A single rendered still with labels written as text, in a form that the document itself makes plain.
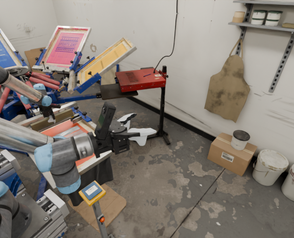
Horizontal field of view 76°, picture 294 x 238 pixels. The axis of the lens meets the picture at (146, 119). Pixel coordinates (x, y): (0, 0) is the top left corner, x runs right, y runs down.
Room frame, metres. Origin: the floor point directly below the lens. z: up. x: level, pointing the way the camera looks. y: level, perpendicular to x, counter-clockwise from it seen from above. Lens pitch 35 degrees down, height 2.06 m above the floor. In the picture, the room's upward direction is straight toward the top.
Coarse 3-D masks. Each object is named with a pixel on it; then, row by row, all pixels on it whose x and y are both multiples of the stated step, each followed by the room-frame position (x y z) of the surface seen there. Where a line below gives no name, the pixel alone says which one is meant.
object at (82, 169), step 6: (84, 120) 1.50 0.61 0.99; (90, 126) 1.43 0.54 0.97; (30, 156) 1.02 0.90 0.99; (102, 156) 1.02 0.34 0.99; (108, 156) 1.05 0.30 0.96; (90, 162) 0.96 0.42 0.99; (96, 162) 0.97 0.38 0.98; (78, 168) 0.90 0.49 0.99; (84, 168) 0.90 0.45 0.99; (90, 168) 0.93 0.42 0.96; (42, 174) 0.87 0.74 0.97; (48, 174) 0.85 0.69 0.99; (48, 180) 0.80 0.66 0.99; (54, 186) 0.76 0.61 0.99
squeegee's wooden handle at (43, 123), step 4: (60, 112) 1.41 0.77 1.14; (64, 112) 1.41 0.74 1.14; (68, 112) 1.44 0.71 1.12; (72, 112) 1.46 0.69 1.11; (56, 116) 1.36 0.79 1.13; (60, 116) 1.38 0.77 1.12; (64, 116) 1.40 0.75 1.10; (68, 116) 1.43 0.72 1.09; (72, 116) 1.45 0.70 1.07; (40, 120) 1.28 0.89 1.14; (44, 120) 1.29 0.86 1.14; (56, 120) 1.35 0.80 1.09; (60, 120) 1.37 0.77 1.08; (32, 124) 1.23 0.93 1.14; (36, 124) 1.24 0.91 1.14; (40, 124) 1.26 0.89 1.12; (44, 124) 1.28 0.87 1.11; (48, 124) 1.30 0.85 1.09; (32, 128) 1.21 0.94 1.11; (36, 128) 1.23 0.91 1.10; (40, 128) 1.25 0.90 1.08
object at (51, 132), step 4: (52, 128) 1.41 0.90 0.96; (44, 132) 1.36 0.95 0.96; (48, 132) 1.36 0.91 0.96; (52, 132) 1.36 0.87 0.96; (56, 132) 1.36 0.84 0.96; (52, 136) 1.30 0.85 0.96; (80, 160) 1.01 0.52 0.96; (84, 160) 1.01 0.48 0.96; (76, 164) 0.97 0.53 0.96; (80, 164) 0.97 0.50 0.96
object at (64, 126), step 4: (68, 120) 1.54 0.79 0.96; (60, 124) 1.48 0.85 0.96; (64, 124) 1.48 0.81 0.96; (68, 124) 1.48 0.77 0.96; (72, 124) 1.48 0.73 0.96; (76, 124) 1.48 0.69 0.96; (56, 128) 1.41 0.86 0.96; (60, 128) 1.41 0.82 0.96; (64, 128) 1.41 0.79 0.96; (68, 128) 1.41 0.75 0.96; (80, 128) 1.41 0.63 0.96; (60, 132) 1.36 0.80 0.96; (72, 132) 1.36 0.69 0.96; (76, 132) 1.36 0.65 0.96; (80, 132) 1.36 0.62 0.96; (84, 132) 1.36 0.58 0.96; (64, 136) 1.30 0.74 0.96; (68, 136) 1.30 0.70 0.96; (92, 156) 1.05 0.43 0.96
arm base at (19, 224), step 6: (18, 204) 0.41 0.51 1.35; (18, 210) 0.40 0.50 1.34; (24, 210) 0.41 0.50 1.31; (12, 216) 0.37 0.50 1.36; (18, 216) 0.38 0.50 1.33; (24, 216) 0.40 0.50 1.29; (30, 216) 0.41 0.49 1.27; (12, 222) 0.36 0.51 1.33; (18, 222) 0.37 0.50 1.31; (24, 222) 0.38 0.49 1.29; (30, 222) 0.39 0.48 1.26; (12, 228) 0.34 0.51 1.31; (18, 228) 0.35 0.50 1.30; (24, 228) 0.36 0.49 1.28; (12, 234) 0.33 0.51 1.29; (18, 234) 0.34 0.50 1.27
